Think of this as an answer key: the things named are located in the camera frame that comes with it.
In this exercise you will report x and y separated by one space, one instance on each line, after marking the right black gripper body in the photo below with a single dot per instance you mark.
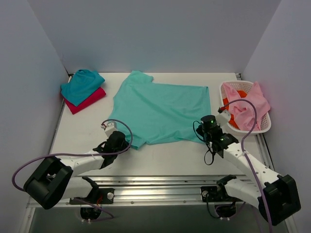
202 131

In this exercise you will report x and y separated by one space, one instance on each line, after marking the folded teal t-shirt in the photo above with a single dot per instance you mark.
82 85

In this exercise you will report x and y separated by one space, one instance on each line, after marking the mint green t-shirt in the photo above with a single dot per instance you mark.
155 113

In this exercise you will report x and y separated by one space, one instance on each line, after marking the pink t-shirt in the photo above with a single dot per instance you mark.
243 112

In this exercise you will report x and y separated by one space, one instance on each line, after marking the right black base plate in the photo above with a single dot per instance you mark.
212 194

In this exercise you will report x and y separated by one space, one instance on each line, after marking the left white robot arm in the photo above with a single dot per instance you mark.
59 178

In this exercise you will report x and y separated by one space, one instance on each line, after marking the folded red t-shirt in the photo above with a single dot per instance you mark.
96 96

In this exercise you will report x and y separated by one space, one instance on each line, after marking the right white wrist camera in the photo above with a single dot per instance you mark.
223 117

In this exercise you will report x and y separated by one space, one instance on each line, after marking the white plastic laundry basket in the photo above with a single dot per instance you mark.
243 87

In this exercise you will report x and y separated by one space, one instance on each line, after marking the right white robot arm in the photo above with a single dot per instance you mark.
275 196

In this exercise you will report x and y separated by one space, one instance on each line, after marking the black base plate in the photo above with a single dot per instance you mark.
212 194
97 196

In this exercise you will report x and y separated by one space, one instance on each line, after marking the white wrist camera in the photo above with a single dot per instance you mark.
223 117
109 127

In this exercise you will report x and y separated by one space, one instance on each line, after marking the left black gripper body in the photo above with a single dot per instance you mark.
119 141

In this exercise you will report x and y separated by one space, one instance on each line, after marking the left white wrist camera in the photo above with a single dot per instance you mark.
109 127

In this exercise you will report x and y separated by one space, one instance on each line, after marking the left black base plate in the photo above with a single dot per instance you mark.
97 196

